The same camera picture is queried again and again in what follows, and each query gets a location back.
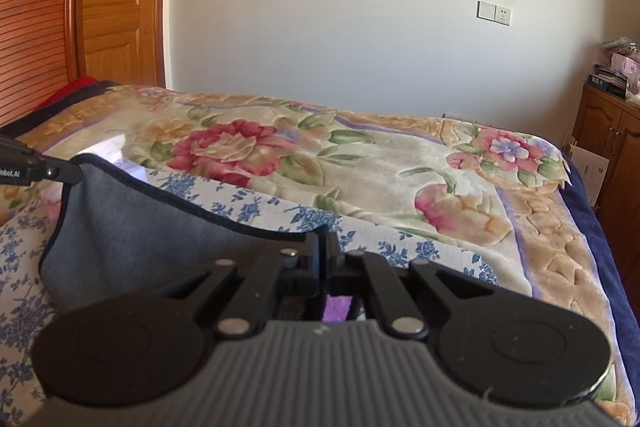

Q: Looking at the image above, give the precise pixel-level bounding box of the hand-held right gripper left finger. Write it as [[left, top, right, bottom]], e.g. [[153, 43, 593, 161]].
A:
[[149, 226, 329, 340]]

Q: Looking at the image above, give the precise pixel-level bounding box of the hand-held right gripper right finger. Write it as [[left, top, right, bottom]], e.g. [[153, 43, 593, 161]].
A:
[[327, 250, 502, 342]]

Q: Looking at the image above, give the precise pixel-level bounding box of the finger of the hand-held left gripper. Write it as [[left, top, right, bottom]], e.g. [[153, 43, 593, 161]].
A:
[[0, 134, 84, 186]]

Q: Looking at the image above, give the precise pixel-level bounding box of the grey-blue towel with dark border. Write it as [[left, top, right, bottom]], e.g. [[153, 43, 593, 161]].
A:
[[40, 153, 322, 314]]

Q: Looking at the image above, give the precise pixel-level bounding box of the purple cloth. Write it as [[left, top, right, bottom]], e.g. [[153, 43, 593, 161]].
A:
[[323, 295, 352, 324]]

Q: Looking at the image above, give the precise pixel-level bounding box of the red cloth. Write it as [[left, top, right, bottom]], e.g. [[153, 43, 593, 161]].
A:
[[34, 77, 103, 114]]

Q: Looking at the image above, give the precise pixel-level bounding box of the white sheet with blue flowers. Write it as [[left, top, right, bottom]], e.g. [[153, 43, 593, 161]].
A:
[[0, 159, 501, 427]]

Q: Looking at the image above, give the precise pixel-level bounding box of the beige floral plush blanket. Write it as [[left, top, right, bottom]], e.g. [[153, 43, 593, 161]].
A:
[[0, 84, 627, 427]]

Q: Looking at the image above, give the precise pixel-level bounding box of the wooden louvered door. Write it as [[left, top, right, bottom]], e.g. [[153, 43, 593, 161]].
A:
[[0, 0, 81, 128]]

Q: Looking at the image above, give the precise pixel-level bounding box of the dark blue bed cover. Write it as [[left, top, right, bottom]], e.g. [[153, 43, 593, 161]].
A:
[[564, 151, 640, 390]]

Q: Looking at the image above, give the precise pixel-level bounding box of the wooden cabinet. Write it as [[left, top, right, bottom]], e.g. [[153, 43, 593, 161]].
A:
[[570, 82, 640, 300]]

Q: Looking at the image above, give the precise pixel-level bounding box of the stack of books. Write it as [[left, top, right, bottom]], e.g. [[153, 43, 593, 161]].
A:
[[587, 64, 629, 100]]

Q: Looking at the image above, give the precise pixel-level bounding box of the pink box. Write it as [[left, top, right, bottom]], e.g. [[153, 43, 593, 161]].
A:
[[610, 52, 640, 80]]

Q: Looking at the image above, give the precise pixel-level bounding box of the clear plastic bag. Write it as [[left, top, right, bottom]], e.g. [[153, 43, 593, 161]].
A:
[[600, 37, 640, 58]]

